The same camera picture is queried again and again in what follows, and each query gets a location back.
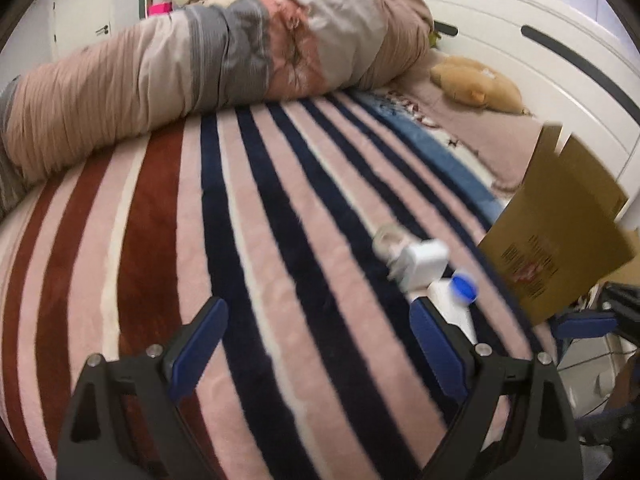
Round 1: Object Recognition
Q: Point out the white wardrobe door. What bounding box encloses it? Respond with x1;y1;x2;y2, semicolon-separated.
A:
47;0;117;63

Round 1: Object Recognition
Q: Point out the white bottle with blue cap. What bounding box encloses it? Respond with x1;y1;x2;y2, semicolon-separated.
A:
410;271;480;347

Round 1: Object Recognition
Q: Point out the small clear glass jar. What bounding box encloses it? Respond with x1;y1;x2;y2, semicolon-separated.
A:
372;225;407;261

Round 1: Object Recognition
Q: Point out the beige printed bed sheet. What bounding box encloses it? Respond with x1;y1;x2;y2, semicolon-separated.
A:
372;50;546;196

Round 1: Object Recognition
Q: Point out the white headboard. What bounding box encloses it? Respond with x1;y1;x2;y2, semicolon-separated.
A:
390;0;640;221

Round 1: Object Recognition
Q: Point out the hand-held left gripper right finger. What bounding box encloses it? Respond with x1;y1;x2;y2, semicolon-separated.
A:
409;297;585;480

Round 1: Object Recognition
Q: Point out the brown cardboard box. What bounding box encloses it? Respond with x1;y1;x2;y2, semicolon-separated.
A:
477;124;640;327

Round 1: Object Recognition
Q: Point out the rolled beige grey duvet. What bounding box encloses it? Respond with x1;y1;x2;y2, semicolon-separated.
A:
0;0;435;216

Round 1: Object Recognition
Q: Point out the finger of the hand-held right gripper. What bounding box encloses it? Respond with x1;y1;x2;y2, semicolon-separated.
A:
554;310;621;342

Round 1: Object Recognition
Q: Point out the striped fleece blanket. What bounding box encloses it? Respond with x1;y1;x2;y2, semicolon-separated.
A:
0;89;556;480

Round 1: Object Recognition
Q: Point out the tan plush toy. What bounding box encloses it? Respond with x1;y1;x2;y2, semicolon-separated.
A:
430;56;532;117

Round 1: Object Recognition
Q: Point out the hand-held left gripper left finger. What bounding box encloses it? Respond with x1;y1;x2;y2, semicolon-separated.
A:
56;296;230;480

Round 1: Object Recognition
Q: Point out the white power adapter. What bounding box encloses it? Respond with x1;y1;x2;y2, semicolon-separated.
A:
387;239;450;292

